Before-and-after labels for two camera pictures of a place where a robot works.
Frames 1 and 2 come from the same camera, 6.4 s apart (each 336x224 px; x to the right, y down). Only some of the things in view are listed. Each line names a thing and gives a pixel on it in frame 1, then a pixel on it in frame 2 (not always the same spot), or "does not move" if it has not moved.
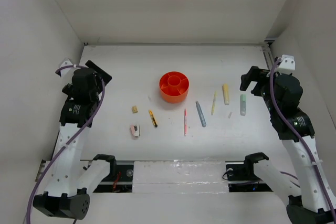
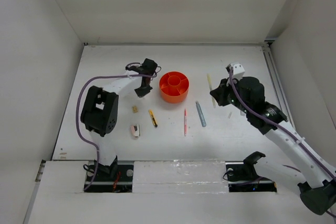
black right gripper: x=253 y=74 to x=219 y=93
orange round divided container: x=174 y=86 does not move
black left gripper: x=106 y=77 to x=142 y=93
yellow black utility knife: x=154 y=120 does not move
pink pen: x=185 y=122 does not move
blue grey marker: x=202 y=118 does not move
